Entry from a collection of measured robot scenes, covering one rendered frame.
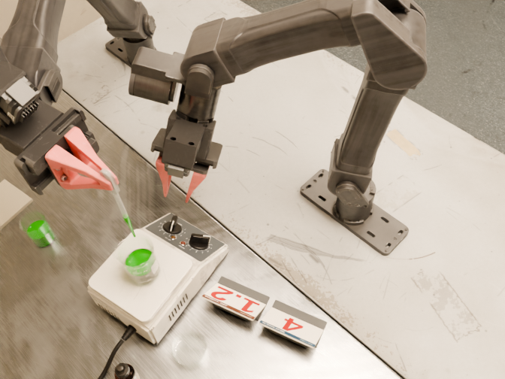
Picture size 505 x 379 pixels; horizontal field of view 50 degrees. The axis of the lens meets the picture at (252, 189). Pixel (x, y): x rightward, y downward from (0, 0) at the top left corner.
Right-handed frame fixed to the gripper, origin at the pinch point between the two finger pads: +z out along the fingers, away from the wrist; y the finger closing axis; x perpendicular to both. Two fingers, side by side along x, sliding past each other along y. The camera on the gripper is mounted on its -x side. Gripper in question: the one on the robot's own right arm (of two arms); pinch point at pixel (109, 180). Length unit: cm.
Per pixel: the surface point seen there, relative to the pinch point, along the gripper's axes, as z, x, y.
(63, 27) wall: -132, 94, 83
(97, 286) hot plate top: -4.4, 23.2, -6.7
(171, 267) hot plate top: 3.1, 23.3, 1.9
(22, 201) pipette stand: -32.3, 31.7, 0.0
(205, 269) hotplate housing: 6.1, 27.5, 5.7
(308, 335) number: 25.2, 29.2, 5.8
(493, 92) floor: 26, 126, 173
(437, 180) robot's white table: 30, 33, 45
